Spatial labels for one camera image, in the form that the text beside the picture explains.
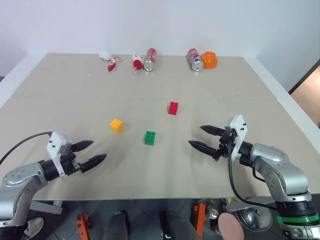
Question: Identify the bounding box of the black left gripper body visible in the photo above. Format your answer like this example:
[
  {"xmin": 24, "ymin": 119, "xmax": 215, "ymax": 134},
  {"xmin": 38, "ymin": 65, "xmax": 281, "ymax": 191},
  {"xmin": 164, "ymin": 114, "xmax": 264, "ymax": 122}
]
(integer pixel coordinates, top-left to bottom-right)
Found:
[{"xmin": 59, "ymin": 143, "xmax": 84, "ymax": 176}]

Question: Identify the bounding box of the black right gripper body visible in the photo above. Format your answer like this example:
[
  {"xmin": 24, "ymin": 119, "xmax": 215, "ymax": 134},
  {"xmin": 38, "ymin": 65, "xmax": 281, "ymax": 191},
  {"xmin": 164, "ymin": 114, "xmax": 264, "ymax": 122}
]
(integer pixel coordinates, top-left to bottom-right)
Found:
[{"xmin": 216, "ymin": 126, "xmax": 238, "ymax": 162}]

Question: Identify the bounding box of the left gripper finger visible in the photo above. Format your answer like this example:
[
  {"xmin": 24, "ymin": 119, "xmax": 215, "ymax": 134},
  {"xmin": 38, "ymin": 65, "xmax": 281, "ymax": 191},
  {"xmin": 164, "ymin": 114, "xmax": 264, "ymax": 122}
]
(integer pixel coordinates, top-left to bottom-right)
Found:
[
  {"xmin": 80, "ymin": 153, "xmax": 108, "ymax": 174},
  {"xmin": 70, "ymin": 139, "xmax": 95, "ymax": 153}
]

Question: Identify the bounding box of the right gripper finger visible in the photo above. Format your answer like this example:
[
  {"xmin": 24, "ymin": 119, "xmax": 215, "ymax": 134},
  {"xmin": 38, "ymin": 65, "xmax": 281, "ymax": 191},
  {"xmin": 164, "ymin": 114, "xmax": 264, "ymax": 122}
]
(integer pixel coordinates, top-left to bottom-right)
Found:
[
  {"xmin": 199, "ymin": 124, "xmax": 226, "ymax": 137},
  {"xmin": 188, "ymin": 140, "xmax": 220, "ymax": 162}
]

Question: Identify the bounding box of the yellow building block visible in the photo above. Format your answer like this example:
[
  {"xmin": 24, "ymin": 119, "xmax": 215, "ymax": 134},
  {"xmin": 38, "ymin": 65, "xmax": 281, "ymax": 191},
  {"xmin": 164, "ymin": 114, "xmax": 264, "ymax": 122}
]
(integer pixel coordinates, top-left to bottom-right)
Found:
[{"xmin": 109, "ymin": 118, "xmax": 124, "ymax": 135}]

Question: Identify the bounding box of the red building block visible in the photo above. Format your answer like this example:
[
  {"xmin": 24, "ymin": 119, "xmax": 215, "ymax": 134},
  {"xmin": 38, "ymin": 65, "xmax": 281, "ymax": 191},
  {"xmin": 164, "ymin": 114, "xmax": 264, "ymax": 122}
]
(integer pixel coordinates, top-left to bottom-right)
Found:
[{"xmin": 167, "ymin": 101, "xmax": 180, "ymax": 116}]

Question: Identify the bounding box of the green building block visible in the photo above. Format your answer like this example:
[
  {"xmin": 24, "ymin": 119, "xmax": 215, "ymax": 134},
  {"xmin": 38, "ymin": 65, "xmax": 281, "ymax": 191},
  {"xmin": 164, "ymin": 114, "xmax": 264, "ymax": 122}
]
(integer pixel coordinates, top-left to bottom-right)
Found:
[{"xmin": 143, "ymin": 130, "xmax": 157, "ymax": 146}]

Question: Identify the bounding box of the orange clamp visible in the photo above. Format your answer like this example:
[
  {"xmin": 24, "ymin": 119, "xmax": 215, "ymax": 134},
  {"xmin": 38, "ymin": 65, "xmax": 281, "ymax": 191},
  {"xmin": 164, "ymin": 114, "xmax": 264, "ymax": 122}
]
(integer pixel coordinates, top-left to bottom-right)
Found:
[
  {"xmin": 192, "ymin": 202, "xmax": 207, "ymax": 237},
  {"xmin": 75, "ymin": 212, "xmax": 91, "ymax": 240}
]

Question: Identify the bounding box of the dark rounded shape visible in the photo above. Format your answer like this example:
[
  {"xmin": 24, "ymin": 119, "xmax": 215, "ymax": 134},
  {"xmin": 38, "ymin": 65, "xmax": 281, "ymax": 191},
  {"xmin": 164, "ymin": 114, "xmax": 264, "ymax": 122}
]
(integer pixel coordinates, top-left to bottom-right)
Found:
[
  {"xmin": 102, "ymin": 211, "xmax": 130, "ymax": 240},
  {"xmin": 159, "ymin": 209, "xmax": 199, "ymax": 240}
]

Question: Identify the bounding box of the blue red drink can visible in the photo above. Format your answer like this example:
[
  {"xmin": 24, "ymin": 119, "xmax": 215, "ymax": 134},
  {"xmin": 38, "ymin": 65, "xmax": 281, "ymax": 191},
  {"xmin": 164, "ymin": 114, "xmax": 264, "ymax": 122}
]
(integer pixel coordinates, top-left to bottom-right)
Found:
[{"xmin": 187, "ymin": 48, "xmax": 205, "ymax": 73}]

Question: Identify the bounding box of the shiny metal bowl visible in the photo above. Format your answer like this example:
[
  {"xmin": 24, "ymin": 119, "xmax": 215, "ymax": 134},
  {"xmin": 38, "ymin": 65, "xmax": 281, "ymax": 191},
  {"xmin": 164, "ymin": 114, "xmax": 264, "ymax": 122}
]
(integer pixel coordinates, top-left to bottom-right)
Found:
[{"xmin": 236, "ymin": 206, "xmax": 273, "ymax": 231}]

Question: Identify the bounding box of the pink round disc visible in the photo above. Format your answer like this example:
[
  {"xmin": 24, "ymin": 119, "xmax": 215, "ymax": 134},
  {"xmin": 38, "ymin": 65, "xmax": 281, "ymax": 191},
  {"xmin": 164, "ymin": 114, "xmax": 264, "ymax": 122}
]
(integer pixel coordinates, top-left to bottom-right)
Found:
[{"xmin": 217, "ymin": 212, "xmax": 245, "ymax": 240}]

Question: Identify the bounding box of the brown board with black edge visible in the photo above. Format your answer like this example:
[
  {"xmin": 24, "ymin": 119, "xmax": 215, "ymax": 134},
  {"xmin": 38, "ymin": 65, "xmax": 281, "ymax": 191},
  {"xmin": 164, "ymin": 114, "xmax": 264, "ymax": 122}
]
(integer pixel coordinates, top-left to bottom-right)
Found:
[{"xmin": 288, "ymin": 58, "xmax": 320, "ymax": 129}]

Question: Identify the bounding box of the white red cylinder toy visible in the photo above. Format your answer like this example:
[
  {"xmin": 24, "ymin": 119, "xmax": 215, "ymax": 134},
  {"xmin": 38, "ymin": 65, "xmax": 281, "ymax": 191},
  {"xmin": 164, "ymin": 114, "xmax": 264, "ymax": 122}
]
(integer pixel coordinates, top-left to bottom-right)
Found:
[{"xmin": 131, "ymin": 51, "xmax": 145, "ymax": 75}]

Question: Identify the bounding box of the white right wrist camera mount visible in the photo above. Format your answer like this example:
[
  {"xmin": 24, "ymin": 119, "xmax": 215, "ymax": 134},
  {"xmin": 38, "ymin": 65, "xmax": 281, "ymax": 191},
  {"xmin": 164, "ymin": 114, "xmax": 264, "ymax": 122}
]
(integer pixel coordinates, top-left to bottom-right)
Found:
[{"xmin": 226, "ymin": 114, "xmax": 249, "ymax": 161}]

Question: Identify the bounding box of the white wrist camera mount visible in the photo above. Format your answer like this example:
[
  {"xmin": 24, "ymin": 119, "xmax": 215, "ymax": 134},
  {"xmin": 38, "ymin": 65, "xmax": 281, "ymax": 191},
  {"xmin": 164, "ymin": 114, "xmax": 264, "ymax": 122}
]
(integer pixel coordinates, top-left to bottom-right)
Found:
[
  {"xmin": 226, "ymin": 114, "xmax": 249, "ymax": 161},
  {"xmin": 46, "ymin": 131, "xmax": 73, "ymax": 180}
]

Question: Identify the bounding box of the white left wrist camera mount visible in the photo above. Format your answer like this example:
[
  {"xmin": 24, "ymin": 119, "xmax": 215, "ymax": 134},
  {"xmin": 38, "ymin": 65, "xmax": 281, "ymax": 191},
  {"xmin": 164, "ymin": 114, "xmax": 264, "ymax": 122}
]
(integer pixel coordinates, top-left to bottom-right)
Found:
[{"xmin": 46, "ymin": 131, "xmax": 73, "ymax": 180}]

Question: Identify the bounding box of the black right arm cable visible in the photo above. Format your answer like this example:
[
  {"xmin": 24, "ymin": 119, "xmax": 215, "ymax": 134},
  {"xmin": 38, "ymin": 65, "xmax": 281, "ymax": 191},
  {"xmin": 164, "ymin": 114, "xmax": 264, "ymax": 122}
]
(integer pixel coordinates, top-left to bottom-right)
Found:
[{"xmin": 226, "ymin": 142, "xmax": 279, "ymax": 210}]

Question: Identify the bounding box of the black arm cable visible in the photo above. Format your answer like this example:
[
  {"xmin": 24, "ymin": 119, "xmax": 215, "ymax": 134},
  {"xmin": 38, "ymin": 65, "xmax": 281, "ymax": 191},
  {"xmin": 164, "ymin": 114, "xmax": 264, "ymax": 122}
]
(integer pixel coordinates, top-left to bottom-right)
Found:
[
  {"xmin": 226, "ymin": 142, "xmax": 279, "ymax": 210},
  {"xmin": 0, "ymin": 131, "xmax": 54, "ymax": 166}
]

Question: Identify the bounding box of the grey table bracket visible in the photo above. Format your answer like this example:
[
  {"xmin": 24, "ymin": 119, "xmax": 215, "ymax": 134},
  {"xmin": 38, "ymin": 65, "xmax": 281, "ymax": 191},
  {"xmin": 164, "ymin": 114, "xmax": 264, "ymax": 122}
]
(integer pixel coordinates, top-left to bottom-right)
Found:
[
  {"xmin": 30, "ymin": 199, "xmax": 63, "ymax": 215},
  {"xmin": 224, "ymin": 196, "xmax": 276, "ymax": 213}
]

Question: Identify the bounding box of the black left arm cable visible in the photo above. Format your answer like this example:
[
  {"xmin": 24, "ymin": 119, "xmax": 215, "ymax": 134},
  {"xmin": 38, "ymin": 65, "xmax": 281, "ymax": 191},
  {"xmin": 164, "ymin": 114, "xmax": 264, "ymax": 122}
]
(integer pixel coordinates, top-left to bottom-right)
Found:
[{"xmin": 0, "ymin": 131, "xmax": 54, "ymax": 166}]

